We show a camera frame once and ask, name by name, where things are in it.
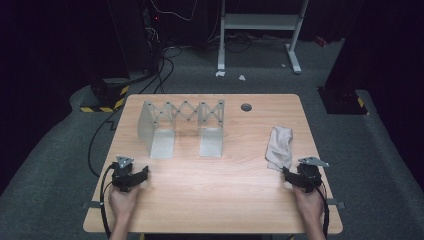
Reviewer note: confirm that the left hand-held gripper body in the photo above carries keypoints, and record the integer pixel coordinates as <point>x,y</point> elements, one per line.
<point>121,173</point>

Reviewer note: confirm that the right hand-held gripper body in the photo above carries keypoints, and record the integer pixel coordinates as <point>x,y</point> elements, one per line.
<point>310,175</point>

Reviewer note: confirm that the white cloth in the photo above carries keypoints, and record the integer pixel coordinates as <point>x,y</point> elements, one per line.
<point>279,146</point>

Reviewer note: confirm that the expandable grey metal book stand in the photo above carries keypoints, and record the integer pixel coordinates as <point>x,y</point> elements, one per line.
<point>160,140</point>

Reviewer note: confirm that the person's left hand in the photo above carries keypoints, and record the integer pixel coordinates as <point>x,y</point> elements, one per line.
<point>122,201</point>

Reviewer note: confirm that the person's right hand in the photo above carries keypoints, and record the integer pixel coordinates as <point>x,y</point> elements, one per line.
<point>310,205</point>

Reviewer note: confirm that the grey tape strip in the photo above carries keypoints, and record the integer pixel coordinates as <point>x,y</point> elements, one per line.
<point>93,204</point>
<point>333,202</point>

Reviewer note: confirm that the black yellow striped base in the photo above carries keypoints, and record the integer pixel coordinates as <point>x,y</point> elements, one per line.
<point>343,101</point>
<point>110,96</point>

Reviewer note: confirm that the white paper scrap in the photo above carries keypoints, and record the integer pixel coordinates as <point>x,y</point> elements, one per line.
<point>242,77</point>
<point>220,73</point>

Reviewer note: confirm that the red floor object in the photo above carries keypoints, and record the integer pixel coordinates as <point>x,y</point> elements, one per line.
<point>321,41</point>

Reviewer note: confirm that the dark equipment rack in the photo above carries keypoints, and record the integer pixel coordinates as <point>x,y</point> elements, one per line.
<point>133,36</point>

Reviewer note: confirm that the white metal stand frame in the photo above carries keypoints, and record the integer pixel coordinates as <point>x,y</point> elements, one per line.
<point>260,21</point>

